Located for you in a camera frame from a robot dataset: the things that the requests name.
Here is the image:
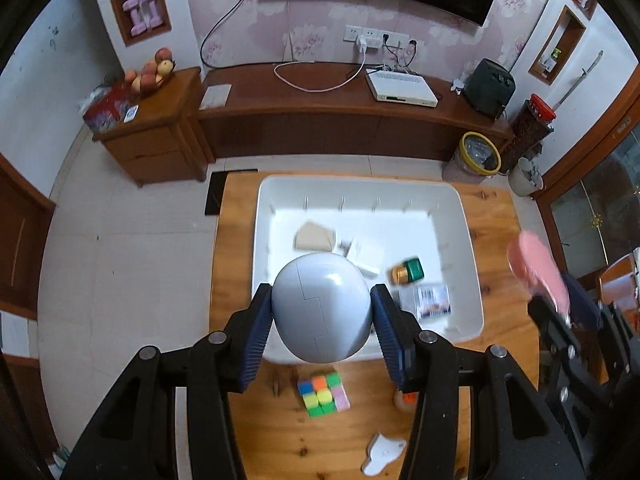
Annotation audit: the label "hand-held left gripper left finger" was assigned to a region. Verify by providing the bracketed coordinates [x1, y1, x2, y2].
[60, 284, 273, 480]

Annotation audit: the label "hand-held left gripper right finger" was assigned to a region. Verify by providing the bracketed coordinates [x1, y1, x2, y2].
[370, 284, 586, 480]

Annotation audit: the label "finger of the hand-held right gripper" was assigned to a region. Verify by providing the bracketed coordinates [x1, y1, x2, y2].
[528, 295, 583, 361]
[562, 272, 608, 333]

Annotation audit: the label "clear packet with label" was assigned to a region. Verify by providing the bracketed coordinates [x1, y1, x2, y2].
[400, 284, 451, 320]

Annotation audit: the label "pink plastic object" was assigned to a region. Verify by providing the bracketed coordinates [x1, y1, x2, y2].
[507, 231, 572, 321]

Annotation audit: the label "white egg-shaped toy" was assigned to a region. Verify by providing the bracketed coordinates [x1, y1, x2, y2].
[272, 253, 377, 363]

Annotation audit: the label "green-capped small jar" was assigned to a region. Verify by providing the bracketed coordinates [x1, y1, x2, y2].
[391, 257, 426, 285]

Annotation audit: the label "small white box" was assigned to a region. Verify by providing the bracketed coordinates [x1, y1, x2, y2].
[345, 239, 385, 277]

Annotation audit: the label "white plastic bin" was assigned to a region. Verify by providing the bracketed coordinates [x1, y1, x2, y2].
[251, 175, 485, 363]

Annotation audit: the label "beige wooden piece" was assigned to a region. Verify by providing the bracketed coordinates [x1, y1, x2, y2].
[294, 221, 337, 253]

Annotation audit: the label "wooden chair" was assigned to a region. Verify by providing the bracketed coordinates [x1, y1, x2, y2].
[597, 255, 640, 311]

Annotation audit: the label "colourful puzzle cube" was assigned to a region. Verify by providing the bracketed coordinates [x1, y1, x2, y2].
[297, 371, 351, 418]

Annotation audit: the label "glass cabinet door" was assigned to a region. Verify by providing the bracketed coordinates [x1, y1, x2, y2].
[535, 125, 640, 281]

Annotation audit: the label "white plastic scraper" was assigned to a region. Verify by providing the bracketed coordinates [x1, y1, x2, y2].
[362, 432, 407, 478]

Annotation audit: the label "white bucket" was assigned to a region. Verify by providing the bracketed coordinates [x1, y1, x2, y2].
[507, 156, 545, 197]

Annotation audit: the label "yellow-rimmed trash bin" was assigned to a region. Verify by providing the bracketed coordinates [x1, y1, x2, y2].
[442, 131, 502, 184]

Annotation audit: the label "red-lidded dark bin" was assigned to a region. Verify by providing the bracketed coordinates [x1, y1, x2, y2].
[500, 93, 557, 173]

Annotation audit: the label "small wooden cabinet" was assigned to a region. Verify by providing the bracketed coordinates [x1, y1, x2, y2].
[92, 67, 208, 188]

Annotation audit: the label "long metal stick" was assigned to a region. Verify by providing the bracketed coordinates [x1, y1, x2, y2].
[552, 50, 603, 111]

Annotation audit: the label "wooden television stand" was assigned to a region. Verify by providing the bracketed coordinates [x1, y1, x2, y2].
[197, 62, 516, 163]

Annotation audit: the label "dark air fryer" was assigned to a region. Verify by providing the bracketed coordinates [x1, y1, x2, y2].
[462, 58, 517, 120]

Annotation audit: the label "white paper sheet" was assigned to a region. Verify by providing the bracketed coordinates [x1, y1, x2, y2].
[199, 85, 232, 109]

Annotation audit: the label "white set-top box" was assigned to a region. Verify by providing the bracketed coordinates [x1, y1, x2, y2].
[365, 67, 439, 108]

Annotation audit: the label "brown wooden door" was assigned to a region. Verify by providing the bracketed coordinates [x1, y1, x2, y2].
[0, 155, 56, 321]

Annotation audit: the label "crumpled plastic bag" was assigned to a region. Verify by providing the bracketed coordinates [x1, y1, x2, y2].
[77, 85, 108, 111]

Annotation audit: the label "pink dumbbells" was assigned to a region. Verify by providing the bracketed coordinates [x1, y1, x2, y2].
[122, 0, 163, 36]

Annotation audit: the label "white charging cable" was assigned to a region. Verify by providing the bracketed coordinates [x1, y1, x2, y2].
[274, 50, 366, 93]

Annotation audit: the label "black plug cables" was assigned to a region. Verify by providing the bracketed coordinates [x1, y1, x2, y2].
[382, 35, 416, 68]

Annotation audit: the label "white wall outlets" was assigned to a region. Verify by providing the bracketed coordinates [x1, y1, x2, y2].
[344, 25, 418, 46]

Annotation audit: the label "grey wall cable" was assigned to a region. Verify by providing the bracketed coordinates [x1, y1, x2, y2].
[200, 0, 261, 68]

